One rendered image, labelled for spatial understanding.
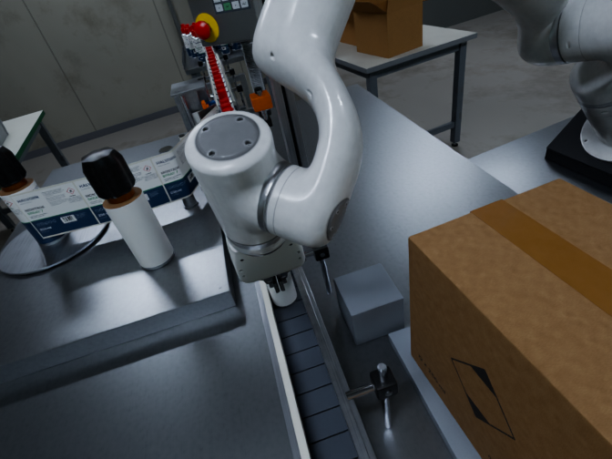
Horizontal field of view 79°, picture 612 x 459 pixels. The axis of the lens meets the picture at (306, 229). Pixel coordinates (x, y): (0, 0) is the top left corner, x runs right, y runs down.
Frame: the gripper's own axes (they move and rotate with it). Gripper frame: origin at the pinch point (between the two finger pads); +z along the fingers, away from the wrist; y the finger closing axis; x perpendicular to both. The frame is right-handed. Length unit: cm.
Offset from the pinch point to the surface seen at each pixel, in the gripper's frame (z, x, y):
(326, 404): 7.6, 19.3, -1.5
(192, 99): 21, -82, 9
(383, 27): 69, -168, -101
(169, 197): 27, -49, 23
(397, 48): 81, -162, -109
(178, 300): 19.2, -12.2, 22.1
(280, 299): 12.4, -1.8, 0.6
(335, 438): 5.8, 24.1, -1.3
